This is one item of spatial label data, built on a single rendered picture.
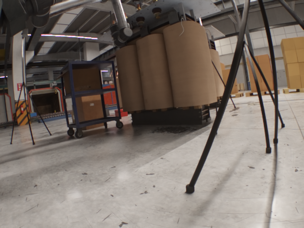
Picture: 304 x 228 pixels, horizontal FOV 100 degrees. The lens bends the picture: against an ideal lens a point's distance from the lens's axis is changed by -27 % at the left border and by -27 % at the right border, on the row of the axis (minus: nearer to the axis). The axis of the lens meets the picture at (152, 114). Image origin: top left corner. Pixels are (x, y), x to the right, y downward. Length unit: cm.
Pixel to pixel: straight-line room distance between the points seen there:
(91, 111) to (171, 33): 174
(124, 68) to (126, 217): 202
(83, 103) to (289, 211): 272
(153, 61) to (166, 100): 46
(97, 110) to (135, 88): 92
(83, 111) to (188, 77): 174
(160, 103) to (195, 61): 61
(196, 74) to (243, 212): 141
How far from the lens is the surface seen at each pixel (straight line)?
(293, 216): 52
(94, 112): 288
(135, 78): 226
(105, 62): 230
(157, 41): 205
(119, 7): 201
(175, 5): 210
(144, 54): 209
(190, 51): 175
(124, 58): 235
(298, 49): 621
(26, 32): 184
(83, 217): 60
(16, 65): 1213
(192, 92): 170
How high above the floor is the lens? 33
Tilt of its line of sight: 5 degrees down
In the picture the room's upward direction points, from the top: 8 degrees counter-clockwise
